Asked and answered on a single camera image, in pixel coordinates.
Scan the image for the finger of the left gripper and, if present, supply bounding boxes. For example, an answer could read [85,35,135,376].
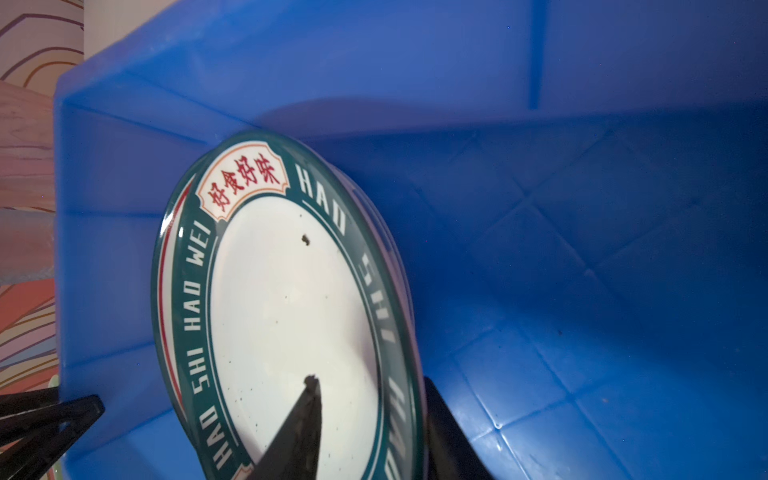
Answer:
[1,387,105,480]

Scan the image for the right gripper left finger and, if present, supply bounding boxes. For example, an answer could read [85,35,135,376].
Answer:
[248,375,322,480]

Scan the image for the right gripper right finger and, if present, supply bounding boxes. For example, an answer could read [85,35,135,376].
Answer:
[424,377,493,480]

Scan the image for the white plate green lettered rim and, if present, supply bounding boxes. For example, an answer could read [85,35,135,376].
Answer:
[151,130,427,479]

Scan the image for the blue plastic bin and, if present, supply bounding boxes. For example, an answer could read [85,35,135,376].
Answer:
[54,1,767,479]

